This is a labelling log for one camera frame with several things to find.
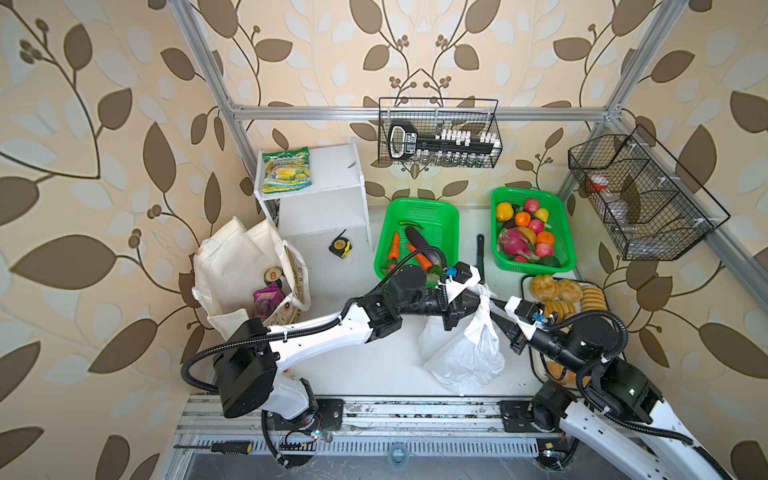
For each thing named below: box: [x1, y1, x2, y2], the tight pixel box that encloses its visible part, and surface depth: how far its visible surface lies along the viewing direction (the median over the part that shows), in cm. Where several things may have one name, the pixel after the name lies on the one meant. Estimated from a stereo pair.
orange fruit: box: [515, 211, 531, 227], surface depth 112 cm
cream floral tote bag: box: [192, 217, 311, 340], surface depth 80 cm
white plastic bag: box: [419, 284, 506, 395], surface depth 64 cm
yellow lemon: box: [496, 202, 514, 221], surface depth 111 cm
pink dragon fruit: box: [498, 227, 540, 261], surface depth 102 cm
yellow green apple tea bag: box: [262, 146, 312, 193], surface depth 83 cm
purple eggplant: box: [405, 226, 439, 265], surface depth 109 cm
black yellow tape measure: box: [329, 228, 353, 259], surface depth 107 cm
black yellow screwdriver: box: [173, 440, 253, 454], surface depth 71 cm
